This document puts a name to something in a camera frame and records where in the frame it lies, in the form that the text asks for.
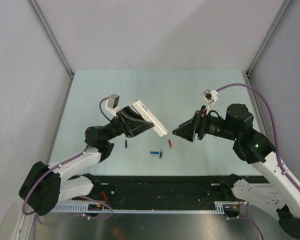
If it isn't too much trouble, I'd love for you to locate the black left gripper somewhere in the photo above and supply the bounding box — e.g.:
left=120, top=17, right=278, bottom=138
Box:
left=104, top=106, right=155, bottom=142

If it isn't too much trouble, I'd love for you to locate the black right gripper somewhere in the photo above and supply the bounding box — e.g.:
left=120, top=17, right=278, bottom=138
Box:
left=172, top=105, right=240, bottom=143

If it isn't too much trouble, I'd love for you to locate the white remote control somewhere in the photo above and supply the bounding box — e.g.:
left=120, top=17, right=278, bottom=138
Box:
left=132, top=99, right=168, bottom=137

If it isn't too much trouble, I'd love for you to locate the black silver battery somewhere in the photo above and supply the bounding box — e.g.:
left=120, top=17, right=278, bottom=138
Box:
left=159, top=150, right=163, bottom=159

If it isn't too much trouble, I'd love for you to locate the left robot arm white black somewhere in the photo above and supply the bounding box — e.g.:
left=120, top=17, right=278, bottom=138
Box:
left=18, top=106, right=157, bottom=216

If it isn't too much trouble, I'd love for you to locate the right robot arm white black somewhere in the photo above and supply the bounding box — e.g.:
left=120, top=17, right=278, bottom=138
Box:
left=172, top=103, right=300, bottom=240

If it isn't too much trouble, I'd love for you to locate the red orange battery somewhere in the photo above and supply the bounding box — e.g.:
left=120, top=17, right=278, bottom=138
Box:
left=168, top=139, right=173, bottom=149

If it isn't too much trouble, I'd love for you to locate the dark blue battery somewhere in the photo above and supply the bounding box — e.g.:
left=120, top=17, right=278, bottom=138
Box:
left=124, top=140, right=128, bottom=149

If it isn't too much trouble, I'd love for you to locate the light blue battery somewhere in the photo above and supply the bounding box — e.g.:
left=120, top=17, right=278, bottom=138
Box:
left=150, top=151, right=160, bottom=155

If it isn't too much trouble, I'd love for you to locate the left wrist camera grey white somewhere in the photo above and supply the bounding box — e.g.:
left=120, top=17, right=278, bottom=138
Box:
left=105, top=94, right=120, bottom=116

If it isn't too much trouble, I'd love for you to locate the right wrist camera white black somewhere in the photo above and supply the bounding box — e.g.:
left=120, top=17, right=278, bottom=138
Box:
left=201, top=89, right=218, bottom=114

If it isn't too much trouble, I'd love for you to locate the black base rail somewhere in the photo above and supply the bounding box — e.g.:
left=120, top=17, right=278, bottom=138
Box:
left=87, top=174, right=268, bottom=210

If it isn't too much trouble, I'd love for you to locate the white slotted cable duct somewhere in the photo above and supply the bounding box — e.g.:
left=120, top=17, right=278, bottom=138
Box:
left=50, top=201, right=243, bottom=215

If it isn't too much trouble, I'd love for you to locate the left aluminium frame post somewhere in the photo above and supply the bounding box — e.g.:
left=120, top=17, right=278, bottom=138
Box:
left=27, top=0, right=75, bottom=80

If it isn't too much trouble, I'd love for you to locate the aluminium frame post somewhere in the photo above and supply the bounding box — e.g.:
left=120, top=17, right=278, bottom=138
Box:
left=245, top=0, right=295, bottom=78
left=27, top=0, right=75, bottom=80

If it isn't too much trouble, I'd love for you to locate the right aluminium frame post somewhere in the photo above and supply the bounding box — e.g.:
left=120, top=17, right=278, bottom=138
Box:
left=245, top=0, right=295, bottom=78

